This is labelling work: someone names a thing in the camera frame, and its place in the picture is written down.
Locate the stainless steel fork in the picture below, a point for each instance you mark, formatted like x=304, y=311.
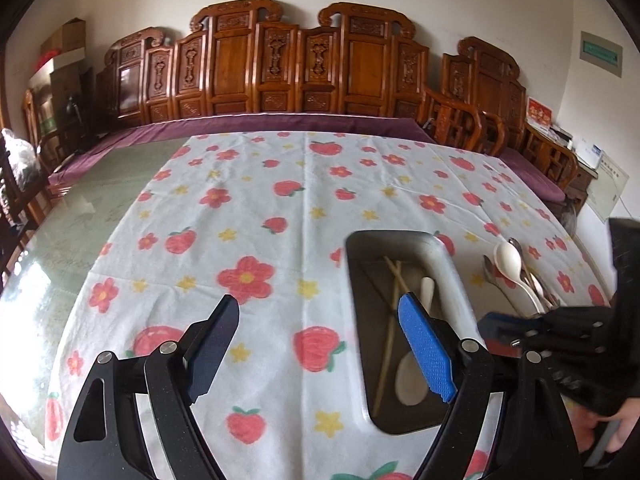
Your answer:
x=491, y=277

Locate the glass coffee table top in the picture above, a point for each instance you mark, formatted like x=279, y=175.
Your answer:
x=42, y=290

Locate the rectangular metal tray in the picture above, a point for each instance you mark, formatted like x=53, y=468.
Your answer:
x=408, y=404

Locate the wooden chopstick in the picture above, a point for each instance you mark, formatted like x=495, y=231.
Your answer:
x=396, y=271
x=389, y=340

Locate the carved wooden armchair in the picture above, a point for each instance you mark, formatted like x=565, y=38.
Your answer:
x=488, y=78

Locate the purple sofa cushion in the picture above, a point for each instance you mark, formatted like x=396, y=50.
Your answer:
x=395, y=128

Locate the dark storage cabinet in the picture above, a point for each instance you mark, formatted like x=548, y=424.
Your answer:
x=55, y=103

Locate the red desk calendar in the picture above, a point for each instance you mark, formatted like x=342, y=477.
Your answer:
x=538, y=113

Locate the cardboard box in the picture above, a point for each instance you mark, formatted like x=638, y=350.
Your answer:
x=68, y=37

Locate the dark wooden chair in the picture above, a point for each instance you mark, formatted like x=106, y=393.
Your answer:
x=22, y=180

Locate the purple armchair cushion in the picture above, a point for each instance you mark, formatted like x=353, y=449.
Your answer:
x=541, y=185

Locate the white wall distribution box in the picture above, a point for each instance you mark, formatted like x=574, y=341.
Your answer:
x=605, y=191

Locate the carved wooden sofa bench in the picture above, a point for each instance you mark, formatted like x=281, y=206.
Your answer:
x=242, y=57

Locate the wooden side table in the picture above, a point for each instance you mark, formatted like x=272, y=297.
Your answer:
x=577, y=190

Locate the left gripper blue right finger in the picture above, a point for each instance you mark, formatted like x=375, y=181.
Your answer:
x=433, y=358

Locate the strawberry flower print tablecloth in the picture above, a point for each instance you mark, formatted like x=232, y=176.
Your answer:
x=264, y=217

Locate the stainless steel spoon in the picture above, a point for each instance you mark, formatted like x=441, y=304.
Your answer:
x=525, y=264

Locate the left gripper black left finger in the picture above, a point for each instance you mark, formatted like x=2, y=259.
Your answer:
x=209, y=346

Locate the grey wall electrical panel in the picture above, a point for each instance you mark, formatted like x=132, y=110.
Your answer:
x=601, y=52

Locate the white telephone device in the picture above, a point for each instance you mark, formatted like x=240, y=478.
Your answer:
x=587, y=153

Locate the white plastic ladle spoon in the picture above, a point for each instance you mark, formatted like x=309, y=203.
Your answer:
x=502, y=262

